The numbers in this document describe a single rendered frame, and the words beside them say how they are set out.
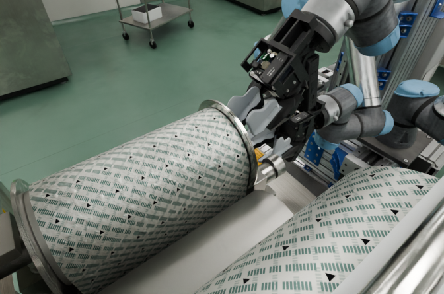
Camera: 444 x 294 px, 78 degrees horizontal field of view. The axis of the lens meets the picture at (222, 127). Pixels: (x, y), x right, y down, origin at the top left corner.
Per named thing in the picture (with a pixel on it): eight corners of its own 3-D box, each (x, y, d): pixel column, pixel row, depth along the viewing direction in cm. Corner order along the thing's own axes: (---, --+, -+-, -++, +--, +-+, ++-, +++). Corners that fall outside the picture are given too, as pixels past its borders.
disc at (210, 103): (258, 206, 41) (259, 127, 33) (255, 207, 41) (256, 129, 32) (204, 154, 51) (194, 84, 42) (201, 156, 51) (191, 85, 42)
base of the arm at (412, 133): (382, 117, 115) (392, 98, 109) (420, 137, 106) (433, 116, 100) (363, 133, 108) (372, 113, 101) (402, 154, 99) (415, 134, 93)
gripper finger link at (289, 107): (252, 117, 44) (283, 73, 44) (256, 121, 46) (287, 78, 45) (273, 132, 42) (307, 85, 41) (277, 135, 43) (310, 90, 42)
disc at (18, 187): (89, 323, 30) (23, 252, 22) (84, 326, 30) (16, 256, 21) (62, 228, 40) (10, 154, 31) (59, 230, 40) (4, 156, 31)
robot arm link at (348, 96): (359, 114, 77) (370, 88, 72) (334, 129, 72) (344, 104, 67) (335, 101, 82) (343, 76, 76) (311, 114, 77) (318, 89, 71)
